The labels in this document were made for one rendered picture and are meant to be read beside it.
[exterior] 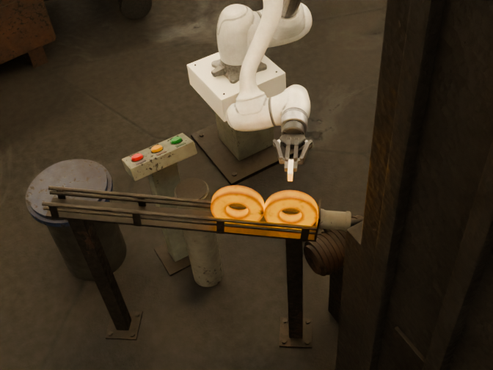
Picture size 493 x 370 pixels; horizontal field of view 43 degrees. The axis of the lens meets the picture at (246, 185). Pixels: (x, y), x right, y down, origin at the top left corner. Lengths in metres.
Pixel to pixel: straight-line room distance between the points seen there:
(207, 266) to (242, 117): 0.61
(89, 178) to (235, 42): 0.79
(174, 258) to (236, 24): 0.97
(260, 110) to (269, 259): 0.71
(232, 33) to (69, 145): 1.11
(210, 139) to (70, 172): 0.85
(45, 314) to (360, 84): 1.91
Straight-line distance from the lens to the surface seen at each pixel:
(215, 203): 1.77
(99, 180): 2.38
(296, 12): 2.54
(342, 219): 1.80
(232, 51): 2.58
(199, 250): 2.31
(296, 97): 2.11
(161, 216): 1.82
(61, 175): 2.44
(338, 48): 3.59
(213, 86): 2.62
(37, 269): 2.76
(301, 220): 1.80
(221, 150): 2.97
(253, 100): 2.12
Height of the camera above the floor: 2.09
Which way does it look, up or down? 48 degrees down
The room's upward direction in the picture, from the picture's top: 6 degrees counter-clockwise
